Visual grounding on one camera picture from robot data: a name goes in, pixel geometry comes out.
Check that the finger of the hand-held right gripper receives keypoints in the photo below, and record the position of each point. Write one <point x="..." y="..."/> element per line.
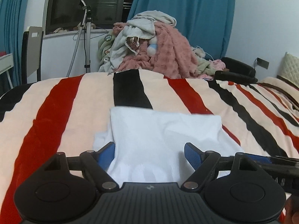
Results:
<point x="258" y="158"/>

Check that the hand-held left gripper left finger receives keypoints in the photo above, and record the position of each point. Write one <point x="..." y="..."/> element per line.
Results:
<point x="106" y="155"/>

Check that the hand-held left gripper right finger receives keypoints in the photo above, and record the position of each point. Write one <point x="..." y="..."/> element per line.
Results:
<point x="193" y="155"/>

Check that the white t-shirt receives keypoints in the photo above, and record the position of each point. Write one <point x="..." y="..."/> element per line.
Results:
<point x="163" y="133"/>

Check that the person's right hand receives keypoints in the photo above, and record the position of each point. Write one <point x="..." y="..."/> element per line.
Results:
<point x="293" y="210"/>

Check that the red black striped blanket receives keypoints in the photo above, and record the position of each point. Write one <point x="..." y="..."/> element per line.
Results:
<point x="81" y="112"/>

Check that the cream crumpled cloth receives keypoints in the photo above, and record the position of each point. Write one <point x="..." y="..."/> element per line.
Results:
<point x="205" y="67"/>

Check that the black armchair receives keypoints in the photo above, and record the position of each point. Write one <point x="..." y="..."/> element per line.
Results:
<point x="238" y="68"/>

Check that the small pink garment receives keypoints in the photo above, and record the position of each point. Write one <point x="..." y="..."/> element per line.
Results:
<point x="217" y="64"/>

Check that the pink fluffy blanket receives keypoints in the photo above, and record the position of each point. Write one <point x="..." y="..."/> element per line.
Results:
<point x="172" y="51"/>

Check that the green patterned blanket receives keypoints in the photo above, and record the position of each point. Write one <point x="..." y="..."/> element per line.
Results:
<point x="104" y="49"/>

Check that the light grey hooded jacket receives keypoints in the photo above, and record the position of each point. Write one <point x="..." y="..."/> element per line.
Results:
<point x="119" y="44"/>

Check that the white blue plush toy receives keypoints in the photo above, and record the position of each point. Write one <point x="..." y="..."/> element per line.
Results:
<point x="152" y="46"/>

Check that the standing garment steamer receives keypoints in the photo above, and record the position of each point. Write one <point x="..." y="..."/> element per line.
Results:
<point x="87" y="39"/>

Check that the black and white chair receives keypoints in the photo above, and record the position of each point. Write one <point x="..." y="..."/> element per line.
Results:
<point x="32" y="56"/>

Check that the white dressing table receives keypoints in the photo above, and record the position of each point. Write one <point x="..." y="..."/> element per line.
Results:
<point x="5" y="61"/>

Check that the beige grey sweatshirt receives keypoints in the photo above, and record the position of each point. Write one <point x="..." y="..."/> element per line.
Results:
<point x="156" y="16"/>

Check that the blue curtain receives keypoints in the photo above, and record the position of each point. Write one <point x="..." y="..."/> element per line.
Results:
<point x="14" y="16"/>
<point x="186" y="9"/>

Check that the dark window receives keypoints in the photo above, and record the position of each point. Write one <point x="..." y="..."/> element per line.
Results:
<point x="93" y="2"/>

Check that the black wall socket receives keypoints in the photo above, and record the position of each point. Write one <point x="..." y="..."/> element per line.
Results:
<point x="262" y="63"/>

